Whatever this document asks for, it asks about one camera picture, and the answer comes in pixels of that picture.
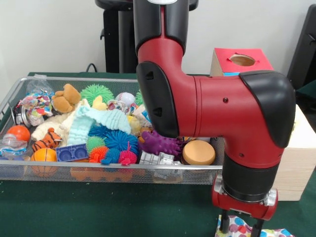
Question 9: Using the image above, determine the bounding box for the orange round sponge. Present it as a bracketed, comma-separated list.
[182, 140, 216, 165]

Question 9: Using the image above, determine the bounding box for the light blue knitted cloth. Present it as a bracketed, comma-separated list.
[67, 108, 132, 146]

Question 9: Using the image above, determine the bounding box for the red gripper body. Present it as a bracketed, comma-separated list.
[211, 189, 278, 221]

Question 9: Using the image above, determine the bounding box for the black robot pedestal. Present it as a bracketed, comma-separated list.
[95, 0, 199, 75]

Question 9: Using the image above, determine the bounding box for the orange ball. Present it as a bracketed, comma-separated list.
[6, 125, 31, 143]

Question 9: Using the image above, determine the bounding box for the white baseball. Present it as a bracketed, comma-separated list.
[115, 92, 136, 107]

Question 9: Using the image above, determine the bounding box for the polka dot cloth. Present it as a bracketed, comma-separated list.
[216, 214, 296, 237]

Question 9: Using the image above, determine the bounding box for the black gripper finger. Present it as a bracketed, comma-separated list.
[219, 208, 230, 234]
[250, 218, 265, 237]

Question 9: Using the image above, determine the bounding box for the green spiky toy with eyes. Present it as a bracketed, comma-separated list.
[135, 89, 145, 107]

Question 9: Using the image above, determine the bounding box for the tiger plush toy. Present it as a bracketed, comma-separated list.
[32, 127, 62, 152]

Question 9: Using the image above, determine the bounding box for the green spiky ball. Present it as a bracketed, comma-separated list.
[80, 83, 115, 103]

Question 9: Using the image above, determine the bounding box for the shallow mesh bin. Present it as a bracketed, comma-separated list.
[0, 76, 226, 185]

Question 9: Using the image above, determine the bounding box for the purple spiky ball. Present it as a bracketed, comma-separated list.
[138, 130, 183, 158]

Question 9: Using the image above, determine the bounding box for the brown teddy bear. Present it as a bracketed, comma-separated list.
[51, 83, 82, 114]

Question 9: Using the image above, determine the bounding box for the wooden box with three holes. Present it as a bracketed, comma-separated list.
[209, 47, 316, 202]

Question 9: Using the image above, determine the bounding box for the small basketball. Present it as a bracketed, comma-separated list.
[30, 147, 59, 177]

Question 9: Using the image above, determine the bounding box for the dark green side tablecloth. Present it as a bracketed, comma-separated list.
[295, 79, 316, 109]

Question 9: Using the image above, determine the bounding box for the blue spiky ball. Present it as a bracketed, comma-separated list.
[88, 124, 139, 158]

